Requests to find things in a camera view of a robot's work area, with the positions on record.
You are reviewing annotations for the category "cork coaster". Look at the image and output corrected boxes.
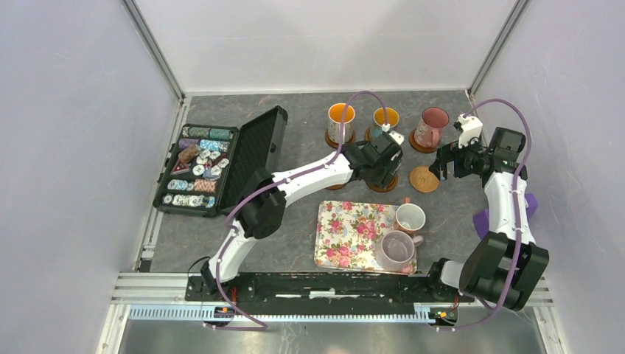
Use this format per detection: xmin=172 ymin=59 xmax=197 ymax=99
xmin=409 ymin=166 xmax=439 ymax=193

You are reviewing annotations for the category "blue mug yellow inside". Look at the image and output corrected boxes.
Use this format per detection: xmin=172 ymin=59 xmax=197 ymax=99
xmin=370 ymin=108 xmax=399 ymax=139

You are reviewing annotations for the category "pink ghost mug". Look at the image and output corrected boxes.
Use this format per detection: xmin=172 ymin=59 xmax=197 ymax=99
xmin=415 ymin=107 xmax=450 ymax=147

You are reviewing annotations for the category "white floral mug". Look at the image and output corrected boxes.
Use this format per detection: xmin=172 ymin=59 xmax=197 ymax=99
xmin=394 ymin=197 xmax=426 ymax=235

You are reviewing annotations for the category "floral mug orange inside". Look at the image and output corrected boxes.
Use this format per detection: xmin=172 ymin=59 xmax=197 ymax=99
xmin=327 ymin=103 xmax=355 ymax=144

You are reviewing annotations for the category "lilac mug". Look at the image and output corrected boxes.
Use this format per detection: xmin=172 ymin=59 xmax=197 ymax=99
xmin=374 ymin=230 xmax=425 ymax=271

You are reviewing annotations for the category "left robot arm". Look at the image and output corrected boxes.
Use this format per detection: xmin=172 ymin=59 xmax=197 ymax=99
xmin=200 ymin=131 xmax=405 ymax=301

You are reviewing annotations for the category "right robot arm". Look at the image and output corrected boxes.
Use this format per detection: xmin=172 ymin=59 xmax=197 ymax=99
xmin=425 ymin=128 xmax=549 ymax=311

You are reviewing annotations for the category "purple metronome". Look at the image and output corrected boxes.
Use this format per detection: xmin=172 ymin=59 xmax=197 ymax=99
xmin=472 ymin=193 xmax=538 ymax=240

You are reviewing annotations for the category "floral serving tray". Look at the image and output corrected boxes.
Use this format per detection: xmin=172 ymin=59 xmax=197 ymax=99
xmin=313 ymin=201 xmax=417 ymax=275

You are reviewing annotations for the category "black poker chip case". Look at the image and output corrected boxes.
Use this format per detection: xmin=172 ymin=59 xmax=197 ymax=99
xmin=153 ymin=106 xmax=288 ymax=218

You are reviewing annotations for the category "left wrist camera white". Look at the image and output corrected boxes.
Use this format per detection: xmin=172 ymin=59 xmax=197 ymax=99
xmin=381 ymin=123 xmax=405 ymax=145

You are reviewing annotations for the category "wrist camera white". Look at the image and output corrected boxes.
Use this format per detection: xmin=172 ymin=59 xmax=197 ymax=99
xmin=453 ymin=114 xmax=483 ymax=149
xmin=381 ymin=123 xmax=405 ymax=145

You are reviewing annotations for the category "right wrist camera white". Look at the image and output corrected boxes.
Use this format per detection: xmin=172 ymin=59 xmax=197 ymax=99
xmin=453 ymin=114 xmax=483 ymax=149

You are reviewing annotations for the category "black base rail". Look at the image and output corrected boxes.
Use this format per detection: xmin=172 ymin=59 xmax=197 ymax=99
xmin=184 ymin=271 xmax=475 ymax=316

